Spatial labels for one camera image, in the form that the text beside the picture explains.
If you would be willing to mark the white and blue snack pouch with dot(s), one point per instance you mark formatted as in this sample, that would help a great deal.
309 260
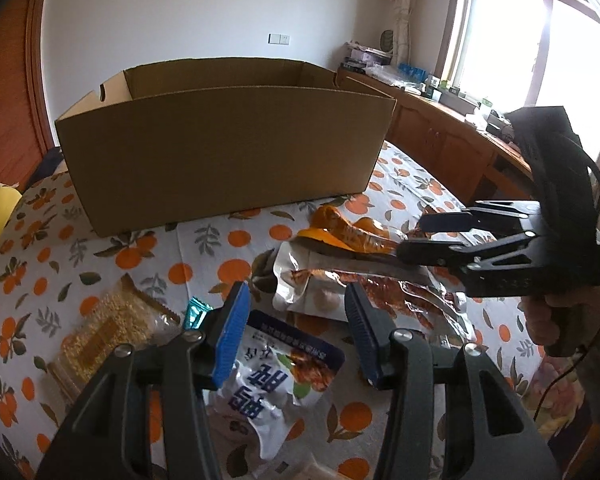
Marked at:
270 390

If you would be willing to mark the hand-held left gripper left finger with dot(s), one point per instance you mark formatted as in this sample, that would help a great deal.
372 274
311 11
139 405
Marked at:
230 330

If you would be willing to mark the orange fruit print bedsheet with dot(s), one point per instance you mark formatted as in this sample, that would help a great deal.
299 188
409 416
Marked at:
205 250

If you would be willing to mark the silver snack pouch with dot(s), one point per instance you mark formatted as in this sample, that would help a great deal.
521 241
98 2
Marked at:
300 285

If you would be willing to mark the white nougat packet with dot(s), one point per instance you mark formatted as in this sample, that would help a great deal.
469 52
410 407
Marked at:
305 472

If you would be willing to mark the person's floral clothing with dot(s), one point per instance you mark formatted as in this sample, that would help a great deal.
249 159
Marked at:
562 400

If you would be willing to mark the teal candy wrapper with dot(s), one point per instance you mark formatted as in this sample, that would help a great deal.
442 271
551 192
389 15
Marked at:
196 312

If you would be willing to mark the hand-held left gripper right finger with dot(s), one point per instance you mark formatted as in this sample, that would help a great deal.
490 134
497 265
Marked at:
362 330

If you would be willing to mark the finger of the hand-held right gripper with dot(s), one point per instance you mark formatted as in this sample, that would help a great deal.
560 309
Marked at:
445 222
430 251

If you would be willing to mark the white wall switch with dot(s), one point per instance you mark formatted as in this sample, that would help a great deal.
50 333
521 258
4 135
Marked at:
279 39

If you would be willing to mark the clear red snack packet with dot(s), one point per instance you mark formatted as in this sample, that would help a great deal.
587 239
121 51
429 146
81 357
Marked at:
430 305

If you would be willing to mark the window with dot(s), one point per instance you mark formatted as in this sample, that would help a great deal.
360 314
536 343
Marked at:
510 35

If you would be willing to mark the wooden cabinet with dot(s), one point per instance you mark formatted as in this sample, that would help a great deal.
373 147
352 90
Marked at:
440 135

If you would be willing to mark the large cardboard box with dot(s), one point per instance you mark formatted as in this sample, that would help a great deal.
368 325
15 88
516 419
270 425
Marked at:
220 160

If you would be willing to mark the round dark hand fan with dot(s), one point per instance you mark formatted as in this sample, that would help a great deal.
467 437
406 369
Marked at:
387 41

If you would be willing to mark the person's right hand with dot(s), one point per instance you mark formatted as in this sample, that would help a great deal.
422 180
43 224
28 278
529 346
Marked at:
537 317

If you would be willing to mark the orange snack packet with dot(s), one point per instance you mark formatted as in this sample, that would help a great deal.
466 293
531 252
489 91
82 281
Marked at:
350 232

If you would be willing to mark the patterned curtain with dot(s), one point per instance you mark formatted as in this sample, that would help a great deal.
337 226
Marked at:
405 15

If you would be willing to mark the stack of boxes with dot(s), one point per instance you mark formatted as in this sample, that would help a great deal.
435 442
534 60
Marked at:
362 57

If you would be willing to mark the wooden headboard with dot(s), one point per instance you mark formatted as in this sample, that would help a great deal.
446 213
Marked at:
10 85

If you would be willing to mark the row of blue bottles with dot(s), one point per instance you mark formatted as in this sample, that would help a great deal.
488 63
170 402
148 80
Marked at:
412 72

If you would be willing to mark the clear grain crisp packet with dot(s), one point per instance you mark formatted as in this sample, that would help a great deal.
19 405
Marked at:
105 325

